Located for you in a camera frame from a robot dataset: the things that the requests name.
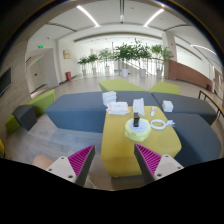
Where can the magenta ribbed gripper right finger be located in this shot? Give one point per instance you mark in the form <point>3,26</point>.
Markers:
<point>153,165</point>

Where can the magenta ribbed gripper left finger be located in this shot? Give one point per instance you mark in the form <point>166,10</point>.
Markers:
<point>74,168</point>

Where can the yellow ottoman table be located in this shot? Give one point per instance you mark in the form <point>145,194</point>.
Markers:
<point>117,150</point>

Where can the grey sofa left section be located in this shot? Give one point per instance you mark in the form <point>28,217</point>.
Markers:
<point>80,112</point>

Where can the grey sofa section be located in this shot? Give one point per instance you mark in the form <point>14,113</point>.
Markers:
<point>193,119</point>
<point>80,112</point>

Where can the small white adapter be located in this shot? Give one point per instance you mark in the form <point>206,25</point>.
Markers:
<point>153,111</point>

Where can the white small cube box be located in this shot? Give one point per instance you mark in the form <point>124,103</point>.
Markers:
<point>167,106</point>

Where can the grey sofa right section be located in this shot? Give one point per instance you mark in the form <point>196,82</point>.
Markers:
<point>193,119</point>

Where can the white upright box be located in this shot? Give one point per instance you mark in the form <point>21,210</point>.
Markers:
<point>138,106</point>

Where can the white folded cloth pile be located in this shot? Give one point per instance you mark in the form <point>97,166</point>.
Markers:
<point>118,108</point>

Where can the green bench left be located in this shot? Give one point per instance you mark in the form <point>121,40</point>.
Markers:
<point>40,103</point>

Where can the dark grey cube stool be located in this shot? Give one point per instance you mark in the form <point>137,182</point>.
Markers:
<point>25,115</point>

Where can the white stacked box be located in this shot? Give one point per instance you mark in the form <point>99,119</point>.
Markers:
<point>109,97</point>

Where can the green ottoman far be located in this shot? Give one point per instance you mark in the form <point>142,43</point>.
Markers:
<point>118,85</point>

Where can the red fire extinguisher box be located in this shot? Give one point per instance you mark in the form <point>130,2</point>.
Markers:
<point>68,76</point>

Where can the potted green tree left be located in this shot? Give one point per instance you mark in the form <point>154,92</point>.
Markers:
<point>84,60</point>

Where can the potted green tree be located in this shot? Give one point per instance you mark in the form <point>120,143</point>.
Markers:
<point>160,55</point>
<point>84,60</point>
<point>123,54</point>

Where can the potted green tree right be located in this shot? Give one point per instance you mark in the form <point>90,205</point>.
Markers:
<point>160,55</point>

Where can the potted green tree centre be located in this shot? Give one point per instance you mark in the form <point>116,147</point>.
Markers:
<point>123,54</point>

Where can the wooden bench black frame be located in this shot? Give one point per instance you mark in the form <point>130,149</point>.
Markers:
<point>205,95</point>

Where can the wall mounted dark screen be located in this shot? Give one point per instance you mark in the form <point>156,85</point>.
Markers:
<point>5,81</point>

